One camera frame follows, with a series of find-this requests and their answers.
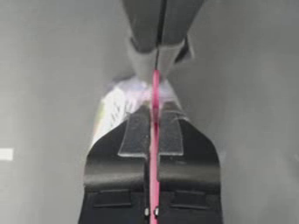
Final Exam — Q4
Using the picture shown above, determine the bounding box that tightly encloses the clear bag with pink zip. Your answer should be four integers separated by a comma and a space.
91, 69, 190, 224

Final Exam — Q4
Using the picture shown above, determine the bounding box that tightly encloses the small white tape piece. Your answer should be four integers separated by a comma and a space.
0, 148, 15, 161

